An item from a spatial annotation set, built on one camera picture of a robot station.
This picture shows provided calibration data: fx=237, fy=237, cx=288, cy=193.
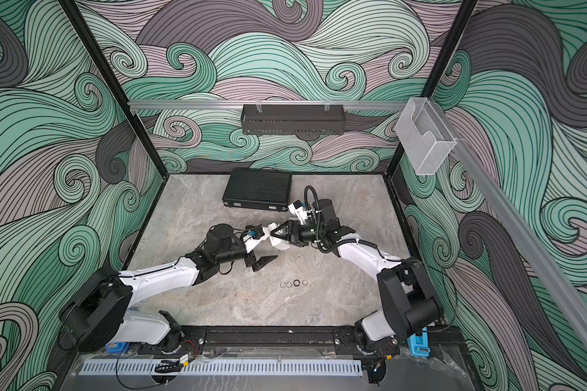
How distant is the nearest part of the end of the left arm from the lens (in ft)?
2.36

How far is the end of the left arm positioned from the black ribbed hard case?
335 mm

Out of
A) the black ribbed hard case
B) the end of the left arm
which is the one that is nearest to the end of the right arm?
the end of the left arm

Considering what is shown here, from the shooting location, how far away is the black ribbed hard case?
106 centimetres

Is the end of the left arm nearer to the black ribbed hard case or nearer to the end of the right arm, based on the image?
the end of the right arm
